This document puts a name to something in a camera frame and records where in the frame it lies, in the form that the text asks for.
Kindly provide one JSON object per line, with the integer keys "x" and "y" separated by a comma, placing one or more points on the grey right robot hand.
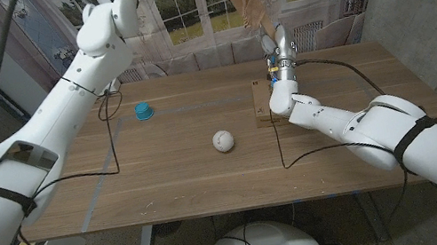
{"x": 282, "y": 45}

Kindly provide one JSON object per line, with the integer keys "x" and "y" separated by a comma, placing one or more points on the tan fabric arm wrap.
{"x": 248, "y": 0}

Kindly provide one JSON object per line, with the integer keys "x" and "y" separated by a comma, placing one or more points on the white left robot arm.
{"x": 45, "y": 135}

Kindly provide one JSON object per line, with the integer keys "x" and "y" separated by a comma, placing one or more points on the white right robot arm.
{"x": 383, "y": 134}

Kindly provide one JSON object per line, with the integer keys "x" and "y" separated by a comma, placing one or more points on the brown cardboard box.
{"x": 263, "y": 105}

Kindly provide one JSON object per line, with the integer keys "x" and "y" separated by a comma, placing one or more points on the white ball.
{"x": 223, "y": 141}

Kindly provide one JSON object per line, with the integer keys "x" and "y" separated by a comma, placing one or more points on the small blue cup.
{"x": 144, "y": 111}

